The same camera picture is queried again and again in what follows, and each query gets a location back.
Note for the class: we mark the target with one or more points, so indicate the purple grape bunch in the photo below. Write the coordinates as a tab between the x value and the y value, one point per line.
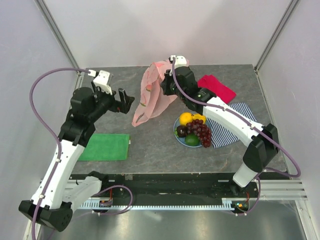
202	131

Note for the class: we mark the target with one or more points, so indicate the light blue plate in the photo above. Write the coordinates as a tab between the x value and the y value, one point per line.
182	139

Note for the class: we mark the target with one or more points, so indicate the white slotted cable duct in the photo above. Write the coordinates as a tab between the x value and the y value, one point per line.
96	204

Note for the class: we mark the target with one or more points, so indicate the yellow lemon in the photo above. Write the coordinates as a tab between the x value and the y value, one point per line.
185	118

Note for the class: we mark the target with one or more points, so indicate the pink plastic bag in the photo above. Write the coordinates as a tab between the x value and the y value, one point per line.
152	100

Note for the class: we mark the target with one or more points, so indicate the left aluminium frame post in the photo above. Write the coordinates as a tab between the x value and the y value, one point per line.
49	18

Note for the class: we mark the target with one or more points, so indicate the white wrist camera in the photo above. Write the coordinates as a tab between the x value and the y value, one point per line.
178	61
101	80

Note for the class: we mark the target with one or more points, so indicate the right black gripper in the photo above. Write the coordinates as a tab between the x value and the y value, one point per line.
164	84

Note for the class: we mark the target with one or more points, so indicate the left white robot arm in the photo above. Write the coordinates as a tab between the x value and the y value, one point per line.
51	205

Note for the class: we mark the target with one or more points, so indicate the red folded t-shirt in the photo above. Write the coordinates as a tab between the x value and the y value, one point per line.
211	83

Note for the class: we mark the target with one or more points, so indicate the green towel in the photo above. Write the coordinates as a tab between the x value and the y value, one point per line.
105	147

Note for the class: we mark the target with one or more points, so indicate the dark mangosteen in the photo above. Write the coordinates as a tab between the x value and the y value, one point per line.
181	131

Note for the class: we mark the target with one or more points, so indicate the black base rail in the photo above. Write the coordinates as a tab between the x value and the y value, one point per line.
213	185

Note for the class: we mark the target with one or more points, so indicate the right aluminium frame post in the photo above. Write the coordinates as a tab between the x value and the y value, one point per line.
276	34

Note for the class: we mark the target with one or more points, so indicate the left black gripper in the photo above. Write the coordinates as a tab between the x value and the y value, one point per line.
118	106

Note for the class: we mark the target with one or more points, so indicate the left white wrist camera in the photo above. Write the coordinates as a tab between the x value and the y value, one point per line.
101	80

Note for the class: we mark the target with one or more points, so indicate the green lime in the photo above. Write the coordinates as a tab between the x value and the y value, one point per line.
191	140

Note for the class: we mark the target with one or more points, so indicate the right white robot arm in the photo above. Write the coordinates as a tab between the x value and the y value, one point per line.
261	140

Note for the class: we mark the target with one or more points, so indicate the aluminium frame post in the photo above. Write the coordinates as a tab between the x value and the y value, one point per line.
49	18
276	34

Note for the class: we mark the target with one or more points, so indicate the blue white striped cloth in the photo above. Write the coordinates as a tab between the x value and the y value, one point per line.
220	136

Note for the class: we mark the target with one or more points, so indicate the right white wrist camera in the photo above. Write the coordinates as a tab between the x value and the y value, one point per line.
178	61

